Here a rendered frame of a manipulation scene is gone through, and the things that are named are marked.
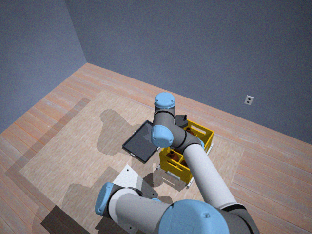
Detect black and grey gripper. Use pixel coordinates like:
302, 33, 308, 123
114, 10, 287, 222
170, 115, 188, 149

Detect yellow plastic crate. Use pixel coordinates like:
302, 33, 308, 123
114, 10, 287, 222
159, 120, 214, 182

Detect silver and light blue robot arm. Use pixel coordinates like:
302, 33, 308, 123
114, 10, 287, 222
95, 92, 260, 234

